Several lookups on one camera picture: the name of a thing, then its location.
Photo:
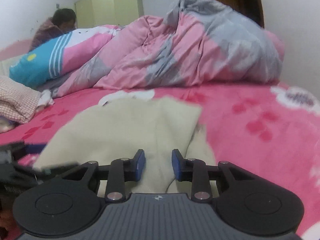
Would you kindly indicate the pink houndstooth cloth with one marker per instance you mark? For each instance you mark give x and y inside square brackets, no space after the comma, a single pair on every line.
[17,100]

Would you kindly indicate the blue pink cartoon pillow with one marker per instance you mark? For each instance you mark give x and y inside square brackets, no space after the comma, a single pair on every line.
[55,55]

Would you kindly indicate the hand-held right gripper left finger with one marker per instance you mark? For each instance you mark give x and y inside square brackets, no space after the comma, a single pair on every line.
[140,165]

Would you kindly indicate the pink floral blanket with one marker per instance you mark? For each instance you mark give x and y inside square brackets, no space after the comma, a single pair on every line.
[262,130]

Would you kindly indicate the white cloth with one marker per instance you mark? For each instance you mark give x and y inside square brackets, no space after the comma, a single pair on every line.
[46,98]

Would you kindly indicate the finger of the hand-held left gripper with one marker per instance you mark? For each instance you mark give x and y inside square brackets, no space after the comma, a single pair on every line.
[55,167]
[35,148]

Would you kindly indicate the pink grey floral quilt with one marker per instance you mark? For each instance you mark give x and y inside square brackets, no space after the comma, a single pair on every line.
[187,50]

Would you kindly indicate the beige zip jacket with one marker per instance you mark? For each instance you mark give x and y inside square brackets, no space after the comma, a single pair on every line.
[130,135]

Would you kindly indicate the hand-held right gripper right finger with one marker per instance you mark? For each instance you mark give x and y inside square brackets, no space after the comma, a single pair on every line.
[176,165]

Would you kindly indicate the pink white headboard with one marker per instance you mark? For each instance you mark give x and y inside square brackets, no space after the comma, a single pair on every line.
[11,52]

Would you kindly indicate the yellow-green cabinet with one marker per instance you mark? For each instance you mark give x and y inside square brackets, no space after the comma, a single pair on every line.
[112,7]

